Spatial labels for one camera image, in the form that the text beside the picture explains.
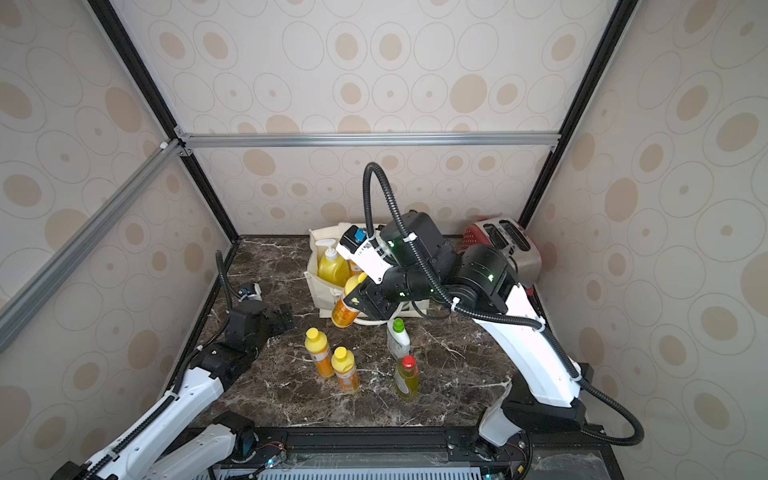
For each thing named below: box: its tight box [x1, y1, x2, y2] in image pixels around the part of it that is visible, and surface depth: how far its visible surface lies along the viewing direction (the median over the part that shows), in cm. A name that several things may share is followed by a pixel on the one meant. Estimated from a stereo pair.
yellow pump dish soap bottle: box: [315, 239, 352, 288], surface depth 87 cm
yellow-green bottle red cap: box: [395, 355, 419, 399], surface depth 73 cm
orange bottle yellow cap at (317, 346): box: [304, 327, 334, 378], surface depth 72 cm
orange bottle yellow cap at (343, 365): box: [331, 346, 361, 394], surface depth 69 cm
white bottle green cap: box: [387, 318, 411, 359], surface depth 79 cm
